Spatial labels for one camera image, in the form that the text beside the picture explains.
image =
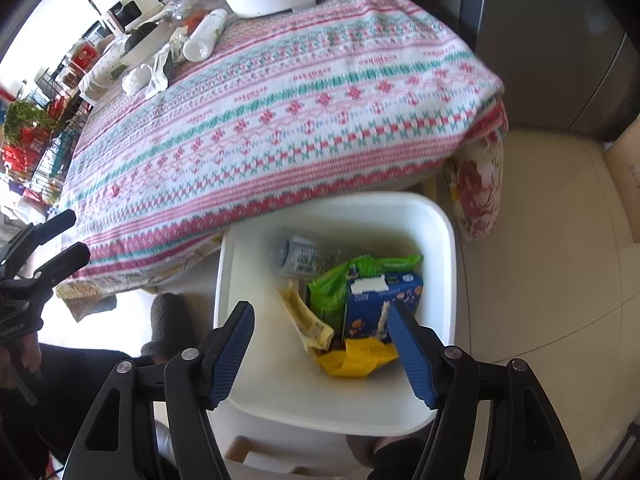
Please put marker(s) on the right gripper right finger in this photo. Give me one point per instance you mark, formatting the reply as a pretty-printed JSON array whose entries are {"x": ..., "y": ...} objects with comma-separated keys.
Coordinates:
[{"x": 525, "y": 438}]

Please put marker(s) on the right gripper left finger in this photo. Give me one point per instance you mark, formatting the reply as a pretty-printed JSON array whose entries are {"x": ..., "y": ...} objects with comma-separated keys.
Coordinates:
[{"x": 118, "y": 437}]

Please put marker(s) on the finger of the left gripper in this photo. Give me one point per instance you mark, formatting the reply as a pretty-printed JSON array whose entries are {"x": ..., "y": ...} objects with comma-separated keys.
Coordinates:
[
  {"x": 62, "y": 266},
  {"x": 15, "y": 253}
]

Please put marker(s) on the beige snack packet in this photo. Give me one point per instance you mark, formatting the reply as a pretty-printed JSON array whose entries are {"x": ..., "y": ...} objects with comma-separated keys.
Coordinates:
[{"x": 316, "y": 335}]

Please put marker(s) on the clear plastic water bottle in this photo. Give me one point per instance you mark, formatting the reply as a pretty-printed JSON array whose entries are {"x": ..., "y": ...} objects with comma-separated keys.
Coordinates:
[{"x": 303, "y": 258}]

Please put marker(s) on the yellow wrapper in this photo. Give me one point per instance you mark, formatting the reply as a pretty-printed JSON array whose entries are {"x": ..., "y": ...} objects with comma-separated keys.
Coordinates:
[{"x": 359, "y": 358}]

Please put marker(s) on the blue snack bag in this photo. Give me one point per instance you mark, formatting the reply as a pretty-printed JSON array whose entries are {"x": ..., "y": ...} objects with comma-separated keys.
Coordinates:
[{"x": 368, "y": 301}]

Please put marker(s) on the white plastic bottle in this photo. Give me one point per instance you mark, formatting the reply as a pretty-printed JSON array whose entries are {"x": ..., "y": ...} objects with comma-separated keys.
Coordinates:
[{"x": 201, "y": 44}]

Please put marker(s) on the grey slipper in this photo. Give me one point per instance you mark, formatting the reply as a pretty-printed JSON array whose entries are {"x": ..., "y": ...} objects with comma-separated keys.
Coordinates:
[{"x": 172, "y": 328}]

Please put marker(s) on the green vegetables bunch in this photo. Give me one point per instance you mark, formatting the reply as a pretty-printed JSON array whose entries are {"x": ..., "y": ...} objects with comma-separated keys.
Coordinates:
[{"x": 24, "y": 114}]

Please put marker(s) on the white dotted cloth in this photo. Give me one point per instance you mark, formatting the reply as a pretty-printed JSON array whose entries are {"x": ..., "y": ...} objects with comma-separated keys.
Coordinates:
[{"x": 94, "y": 84}]

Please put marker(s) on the crumpled white tissue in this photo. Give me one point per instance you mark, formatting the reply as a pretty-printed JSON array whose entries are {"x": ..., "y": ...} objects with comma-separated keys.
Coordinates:
[{"x": 137, "y": 79}]

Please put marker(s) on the red lidded spice jar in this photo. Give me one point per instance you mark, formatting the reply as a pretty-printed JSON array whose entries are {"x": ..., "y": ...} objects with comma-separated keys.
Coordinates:
[{"x": 83, "y": 55}]

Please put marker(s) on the white crumpled wrapper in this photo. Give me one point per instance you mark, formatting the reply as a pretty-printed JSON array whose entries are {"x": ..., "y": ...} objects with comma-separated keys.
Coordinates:
[{"x": 165, "y": 63}]

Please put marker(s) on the dark green squash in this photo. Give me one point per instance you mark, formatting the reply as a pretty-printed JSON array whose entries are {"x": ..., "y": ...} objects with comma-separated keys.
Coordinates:
[{"x": 138, "y": 34}]

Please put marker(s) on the stacked white bowls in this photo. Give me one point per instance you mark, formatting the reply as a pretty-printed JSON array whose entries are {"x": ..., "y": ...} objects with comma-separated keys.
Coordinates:
[{"x": 147, "y": 47}]

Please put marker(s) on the glass jar with tangerines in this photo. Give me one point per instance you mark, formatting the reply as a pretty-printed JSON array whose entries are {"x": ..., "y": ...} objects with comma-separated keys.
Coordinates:
[{"x": 180, "y": 11}]

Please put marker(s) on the patterned knit tablecloth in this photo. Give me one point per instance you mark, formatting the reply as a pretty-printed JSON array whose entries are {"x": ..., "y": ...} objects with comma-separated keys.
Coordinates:
[{"x": 288, "y": 108}]

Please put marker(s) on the cardboard box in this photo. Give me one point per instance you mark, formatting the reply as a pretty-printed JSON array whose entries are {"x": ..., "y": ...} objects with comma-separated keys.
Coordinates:
[{"x": 622, "y": 159}]

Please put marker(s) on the dark grey refrigerator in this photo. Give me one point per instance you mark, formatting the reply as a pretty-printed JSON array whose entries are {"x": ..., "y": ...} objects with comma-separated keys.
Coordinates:
[{"x": 565, "y": 64}]

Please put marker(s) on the black wire rack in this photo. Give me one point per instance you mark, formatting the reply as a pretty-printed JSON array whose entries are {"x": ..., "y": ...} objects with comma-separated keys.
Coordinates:
[{"x": 38, "y": 166}]

